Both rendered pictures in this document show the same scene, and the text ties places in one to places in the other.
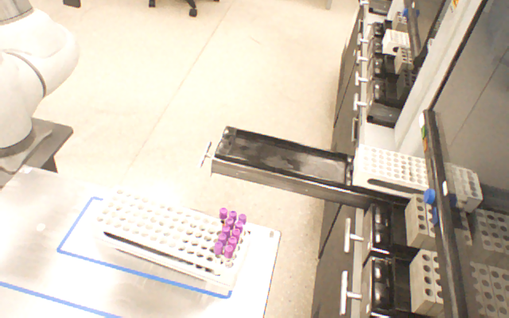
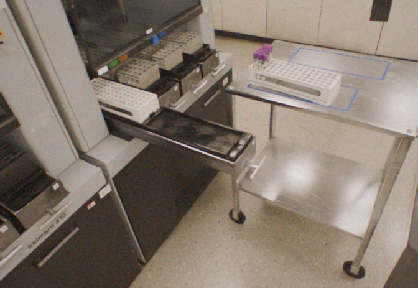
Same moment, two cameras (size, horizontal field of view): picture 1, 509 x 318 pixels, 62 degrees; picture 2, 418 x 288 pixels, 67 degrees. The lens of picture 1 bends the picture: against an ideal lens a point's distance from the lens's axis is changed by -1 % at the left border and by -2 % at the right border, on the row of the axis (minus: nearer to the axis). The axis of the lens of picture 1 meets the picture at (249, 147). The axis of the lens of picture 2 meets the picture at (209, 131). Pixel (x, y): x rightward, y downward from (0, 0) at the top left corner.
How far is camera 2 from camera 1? 148 cm
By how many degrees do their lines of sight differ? 94
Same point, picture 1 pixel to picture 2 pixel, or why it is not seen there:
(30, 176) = (402, 126)
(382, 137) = (74, 173)
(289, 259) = not seen: outside the picture
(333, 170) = (163, 121)
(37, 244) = (371, 91)
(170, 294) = not seen: hidden behind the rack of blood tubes
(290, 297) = (177, 262)
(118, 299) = not seen: hidden behind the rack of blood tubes
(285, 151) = (190, 137)
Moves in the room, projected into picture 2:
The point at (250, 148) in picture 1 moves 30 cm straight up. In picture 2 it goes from (219, 142) to (212, 46)
